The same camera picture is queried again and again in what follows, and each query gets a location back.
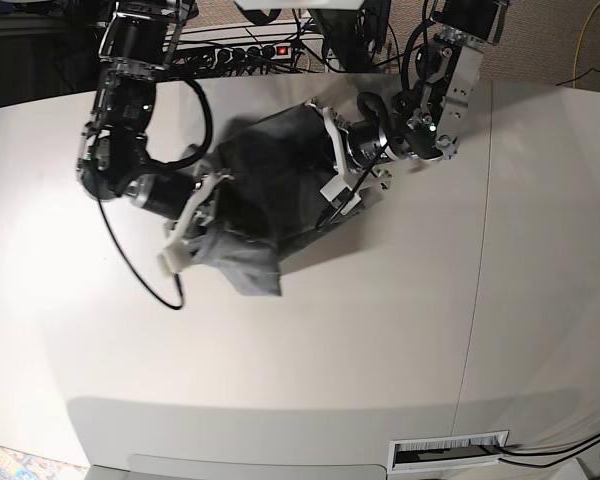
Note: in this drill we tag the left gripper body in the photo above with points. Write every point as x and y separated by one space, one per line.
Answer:
353 144

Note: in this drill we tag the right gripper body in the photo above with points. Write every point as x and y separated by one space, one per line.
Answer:
188 203

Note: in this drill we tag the grey T-shirt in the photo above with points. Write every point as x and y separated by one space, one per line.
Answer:
269 208

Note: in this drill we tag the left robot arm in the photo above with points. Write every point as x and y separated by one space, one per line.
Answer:
440 69

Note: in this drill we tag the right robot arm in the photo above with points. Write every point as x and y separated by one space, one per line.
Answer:
136 50

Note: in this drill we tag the black power strip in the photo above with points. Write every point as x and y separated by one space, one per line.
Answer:
200 61

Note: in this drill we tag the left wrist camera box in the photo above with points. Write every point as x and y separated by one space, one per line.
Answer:
341 184

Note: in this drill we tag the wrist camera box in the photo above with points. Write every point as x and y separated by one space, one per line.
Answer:
341 184
173 260

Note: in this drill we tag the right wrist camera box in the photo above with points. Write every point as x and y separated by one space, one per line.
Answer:
173 260

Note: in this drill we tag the white cable grommet tray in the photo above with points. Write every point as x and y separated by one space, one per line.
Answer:
445 453

